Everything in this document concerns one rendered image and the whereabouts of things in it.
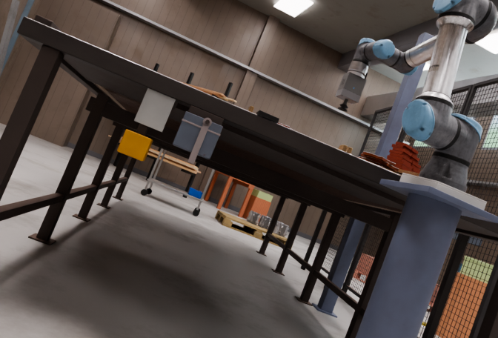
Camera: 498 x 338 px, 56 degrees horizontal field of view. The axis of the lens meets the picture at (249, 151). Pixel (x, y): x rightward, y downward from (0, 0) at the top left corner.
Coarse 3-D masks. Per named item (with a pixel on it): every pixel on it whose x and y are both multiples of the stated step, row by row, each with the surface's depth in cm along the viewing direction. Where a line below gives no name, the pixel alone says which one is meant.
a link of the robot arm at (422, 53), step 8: (496, 8) 153; (488, 16) 151; (496, 16) 153; (488, 24) 153; (472, 32) 157; (480, 32) 156; (488, 32) 157; (432, 40) 175; (472, 40) 162; (416, 48) 182; (424, 48) 178; (432, 48) 175; (400, 56) 188; (408, 56) 185; (416, 56) 182; (424, 56) 180; (400, 64) 189; (408, 64) 187; (416, 64) 185; (400, 72) 193; (408, 72) 192
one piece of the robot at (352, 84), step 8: (352, 72) 194; (344, 80) 195; (352, 80) 193; (360, 80) 194; (344, 88) 192; (352, 88) 193; (360, 88) 194; (336, 96) 198; (344, 96) 193; (352, 96) 193; (360, 96) 194
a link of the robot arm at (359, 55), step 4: (360, 40) 197; (364, 40) 195; (368, 40) 194; (372, 40) 194; (360, 44) 196; (364, 44) 194; (356, 48) 198; (360, 48) 194; (356, 52) 196; (360, 52) 194; (356, 56) 195; (360, 56) 194; (364, 56) 193; (352, 60) 197; (356, 60) 194; (360, 60) 194; (364, 60) 194; (368, 64) 195
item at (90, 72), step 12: (72, 60) 178; (84, 72) 201; (96, 72) 184; (108, 84) 213; (120, 84) 194; (132, 84) 179; (132, 96) 224; (360, 180) 192; (384, 192) 201; (468, 228) 211
